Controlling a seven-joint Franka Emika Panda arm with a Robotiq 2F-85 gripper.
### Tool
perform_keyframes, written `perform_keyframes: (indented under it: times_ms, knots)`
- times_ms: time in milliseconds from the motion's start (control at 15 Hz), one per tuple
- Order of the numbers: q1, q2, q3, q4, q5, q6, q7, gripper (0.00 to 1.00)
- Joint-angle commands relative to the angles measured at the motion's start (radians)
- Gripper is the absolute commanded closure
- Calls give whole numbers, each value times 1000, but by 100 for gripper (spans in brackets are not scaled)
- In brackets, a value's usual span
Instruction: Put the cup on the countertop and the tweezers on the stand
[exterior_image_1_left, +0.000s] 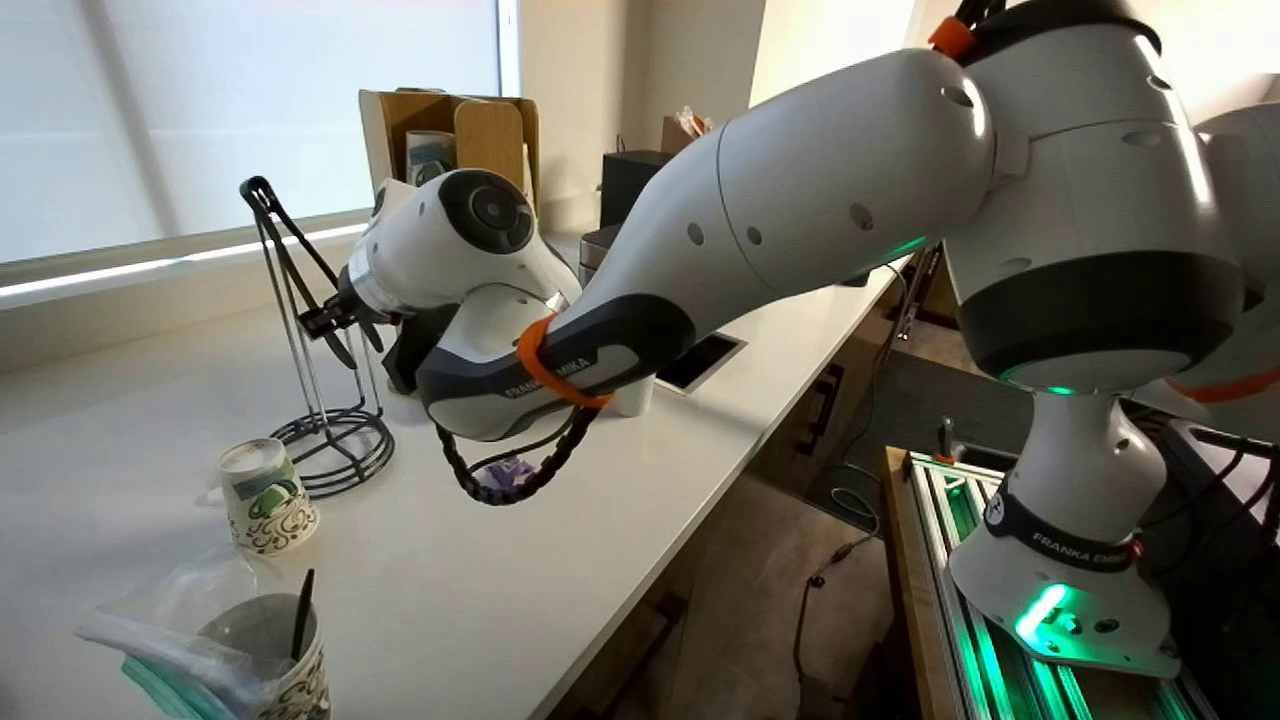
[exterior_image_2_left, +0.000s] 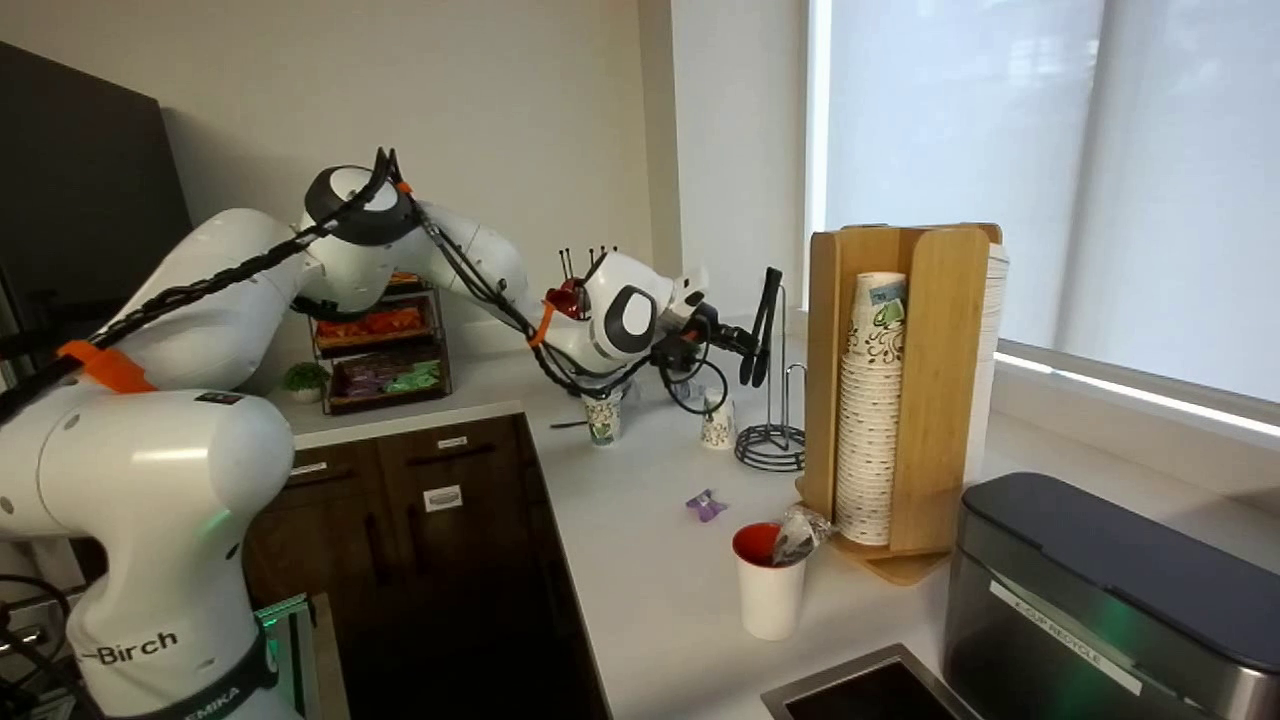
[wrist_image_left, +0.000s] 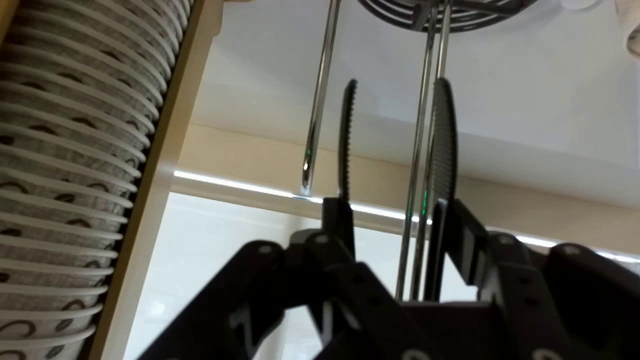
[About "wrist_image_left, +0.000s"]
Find white window blind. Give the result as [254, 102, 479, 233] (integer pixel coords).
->
[122, 191, 640, 360]

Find stack of patterned paper cups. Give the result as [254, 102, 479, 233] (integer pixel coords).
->
[0, 0, 195, 360]

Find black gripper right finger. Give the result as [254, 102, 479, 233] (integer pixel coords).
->
[437, 197, 640, 360]

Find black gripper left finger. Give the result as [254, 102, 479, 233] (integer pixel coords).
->
[135, 196, 416, 360]

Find metal wire stand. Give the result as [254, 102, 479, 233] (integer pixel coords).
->
[298, 0, 538, 302]

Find black plastic tweezers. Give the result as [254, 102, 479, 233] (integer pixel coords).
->
[336, 76, 460, 302]

